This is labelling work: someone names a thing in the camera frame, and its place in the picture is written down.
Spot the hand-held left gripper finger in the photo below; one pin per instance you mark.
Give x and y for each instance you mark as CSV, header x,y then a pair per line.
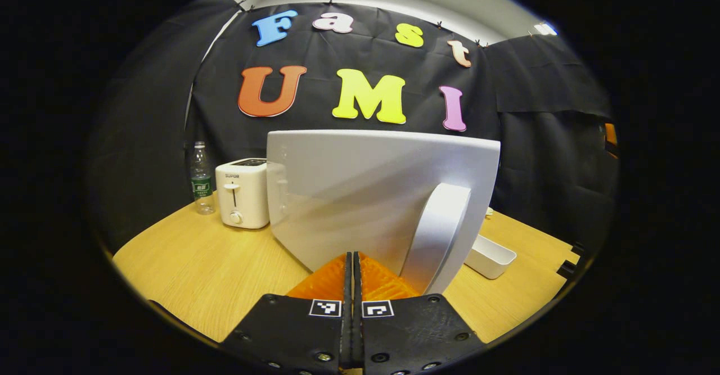
x,y
348,319
357,319

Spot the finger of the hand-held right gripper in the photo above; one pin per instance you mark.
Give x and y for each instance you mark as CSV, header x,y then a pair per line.
x,y
611,136

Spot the white microwave oven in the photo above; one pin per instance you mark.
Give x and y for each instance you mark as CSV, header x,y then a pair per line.
x,y
365,195

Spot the clear plastic water bottle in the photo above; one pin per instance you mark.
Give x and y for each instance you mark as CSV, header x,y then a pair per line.
x,y
202,186

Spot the white toaster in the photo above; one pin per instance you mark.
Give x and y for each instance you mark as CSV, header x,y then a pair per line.
x,y
242,195

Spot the small ceiling light panel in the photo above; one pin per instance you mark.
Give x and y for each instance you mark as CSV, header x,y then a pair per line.
x,y
545,28

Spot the black backdrop cloth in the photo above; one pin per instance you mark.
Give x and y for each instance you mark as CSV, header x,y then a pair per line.
x,y
540,82

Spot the white rectangular tray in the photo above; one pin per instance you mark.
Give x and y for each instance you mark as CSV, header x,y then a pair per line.
x,y
489,257

